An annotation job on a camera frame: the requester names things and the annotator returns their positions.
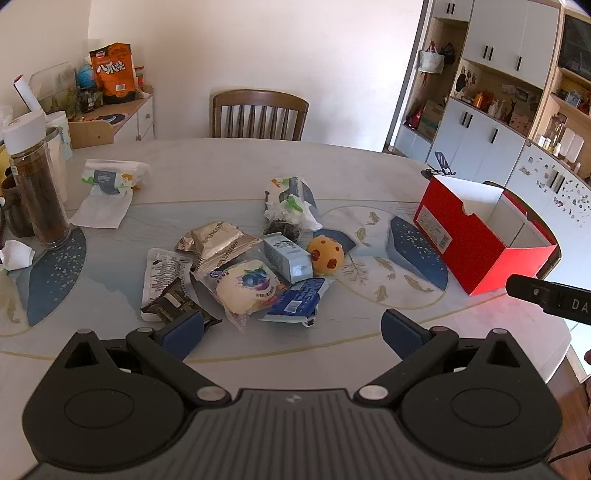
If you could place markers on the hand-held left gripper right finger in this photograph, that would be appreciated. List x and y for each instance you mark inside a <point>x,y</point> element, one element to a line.
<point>404,334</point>

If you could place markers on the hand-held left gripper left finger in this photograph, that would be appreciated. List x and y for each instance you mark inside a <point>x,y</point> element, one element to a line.
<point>182,334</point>

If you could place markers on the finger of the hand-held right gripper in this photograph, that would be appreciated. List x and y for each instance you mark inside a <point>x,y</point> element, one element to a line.
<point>524,287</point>

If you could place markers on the red cardboard shoebox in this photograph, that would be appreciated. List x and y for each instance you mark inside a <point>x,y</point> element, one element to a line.
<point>461,230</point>

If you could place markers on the yellow spotted toy ball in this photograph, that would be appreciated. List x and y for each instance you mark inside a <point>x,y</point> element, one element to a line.
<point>327,254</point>

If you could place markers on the small grey-blue carton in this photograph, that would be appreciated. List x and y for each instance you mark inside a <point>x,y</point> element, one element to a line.
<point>286,256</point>

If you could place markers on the plastic bag of dark dried fruit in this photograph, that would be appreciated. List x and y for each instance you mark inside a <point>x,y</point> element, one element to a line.
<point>288,207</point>

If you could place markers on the dark brown snack packet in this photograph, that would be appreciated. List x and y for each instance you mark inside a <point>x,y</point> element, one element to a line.
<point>171,302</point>

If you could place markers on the white black-print snack packet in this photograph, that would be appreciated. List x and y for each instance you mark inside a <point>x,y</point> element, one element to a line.
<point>159,272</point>

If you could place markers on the blueberry print bread packet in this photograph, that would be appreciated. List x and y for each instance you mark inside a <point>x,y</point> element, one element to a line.
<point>249,286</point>

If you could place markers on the printed fish table mat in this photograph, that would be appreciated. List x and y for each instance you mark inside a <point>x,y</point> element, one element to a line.
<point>300,344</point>

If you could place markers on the blue snack packet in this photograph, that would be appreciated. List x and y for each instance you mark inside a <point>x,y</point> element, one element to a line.
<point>295,300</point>

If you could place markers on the black phone stand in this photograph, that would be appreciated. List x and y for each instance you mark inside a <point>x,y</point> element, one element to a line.
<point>443,164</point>

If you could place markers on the white paper napkin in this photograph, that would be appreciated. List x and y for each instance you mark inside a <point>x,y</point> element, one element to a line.
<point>99,210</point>

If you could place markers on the crumpled white tissue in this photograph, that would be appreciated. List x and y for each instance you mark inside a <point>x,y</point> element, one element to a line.
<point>16,254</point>

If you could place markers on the brown cardboard box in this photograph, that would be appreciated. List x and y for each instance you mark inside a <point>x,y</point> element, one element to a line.
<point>431,119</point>

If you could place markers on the clear bottle with white cap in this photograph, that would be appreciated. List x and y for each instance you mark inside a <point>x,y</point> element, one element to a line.
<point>39,198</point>

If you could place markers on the low white wooden side cabinet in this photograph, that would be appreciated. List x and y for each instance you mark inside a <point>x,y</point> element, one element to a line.
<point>138,120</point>

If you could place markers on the light wooden chair back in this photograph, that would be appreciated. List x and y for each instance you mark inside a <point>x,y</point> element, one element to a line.
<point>90,134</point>

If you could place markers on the dark round pad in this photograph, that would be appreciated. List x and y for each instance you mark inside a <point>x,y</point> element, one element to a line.
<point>108,118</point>

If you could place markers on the white jug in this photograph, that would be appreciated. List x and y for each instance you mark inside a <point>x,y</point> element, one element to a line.
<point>62,138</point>

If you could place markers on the dark wooden slatted chair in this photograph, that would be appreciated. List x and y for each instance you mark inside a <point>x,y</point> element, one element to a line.
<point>258,115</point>

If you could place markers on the pale tote bag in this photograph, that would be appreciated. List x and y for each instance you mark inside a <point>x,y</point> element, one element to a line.
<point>430,61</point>

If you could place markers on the orange snack bag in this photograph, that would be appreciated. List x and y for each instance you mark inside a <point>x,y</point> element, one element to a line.
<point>115,69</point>

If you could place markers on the small blue globe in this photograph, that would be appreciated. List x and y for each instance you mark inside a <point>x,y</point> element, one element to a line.
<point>86,76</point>

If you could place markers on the clear plastic tank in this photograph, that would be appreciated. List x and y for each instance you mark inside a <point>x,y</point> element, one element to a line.
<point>57,85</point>

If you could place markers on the white paper roll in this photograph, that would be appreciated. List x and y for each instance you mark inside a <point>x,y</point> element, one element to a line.
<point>25,94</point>

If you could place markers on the white wooden wall cabinet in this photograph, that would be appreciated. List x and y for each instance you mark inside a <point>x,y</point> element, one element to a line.
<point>498,83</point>

